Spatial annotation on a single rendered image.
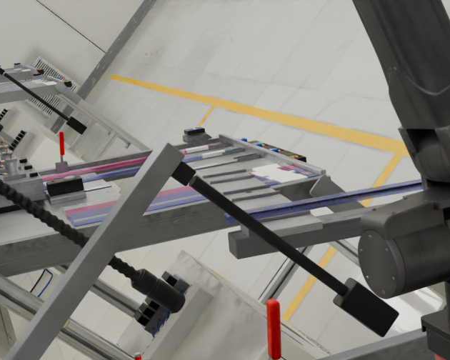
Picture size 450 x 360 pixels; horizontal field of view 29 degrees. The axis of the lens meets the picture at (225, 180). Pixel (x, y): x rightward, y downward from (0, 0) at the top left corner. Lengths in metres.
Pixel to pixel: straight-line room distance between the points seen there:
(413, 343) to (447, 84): 0.38
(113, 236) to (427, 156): 0.30
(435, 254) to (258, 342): 1.15
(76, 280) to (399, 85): 0.31
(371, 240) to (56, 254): 1.00
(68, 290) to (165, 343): 1.56
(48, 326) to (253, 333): 1.33
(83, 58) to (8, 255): 6.76
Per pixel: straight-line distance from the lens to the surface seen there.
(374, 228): 0.69
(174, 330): 2.09
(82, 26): 8.31
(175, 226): 1.65
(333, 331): 2.78
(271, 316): 0.86
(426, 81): 0.68
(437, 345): 0.78
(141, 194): 0.53
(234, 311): 1.97
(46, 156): 5.19
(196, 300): 2.08
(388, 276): 0.69
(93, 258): 0.54
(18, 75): 6.59
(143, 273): 0.69
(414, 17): 0.68
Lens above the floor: 1.50
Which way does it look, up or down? 21 degrees down
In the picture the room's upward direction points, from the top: 53 degrees counter-clockwise
